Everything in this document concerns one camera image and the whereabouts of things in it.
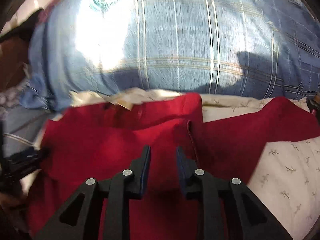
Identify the red knit sweater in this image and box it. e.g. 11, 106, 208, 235
26, 92, 320, 240

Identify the cream leaf-print pillow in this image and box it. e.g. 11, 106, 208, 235
21, 87, 320, 240

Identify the blue plaid quilt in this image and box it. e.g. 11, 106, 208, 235
21, 0, 319, 111

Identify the black garment on headboard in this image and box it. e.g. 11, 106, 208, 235
0, 9, 44, 43

